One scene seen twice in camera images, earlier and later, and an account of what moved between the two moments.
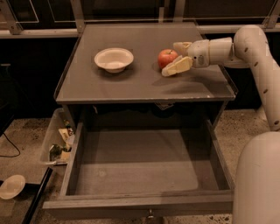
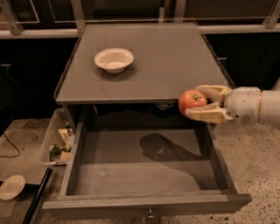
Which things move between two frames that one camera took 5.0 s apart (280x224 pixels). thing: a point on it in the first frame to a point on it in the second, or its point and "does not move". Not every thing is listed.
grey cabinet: x=111 y=79 does not move
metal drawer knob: x=150 y=216 does not move
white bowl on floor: x=11 y=186 does not move
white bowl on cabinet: x=114 y=59 does not move
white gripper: x=199 y=52 to x=244 y=104
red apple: x=166 y=57 to x=192 y=99
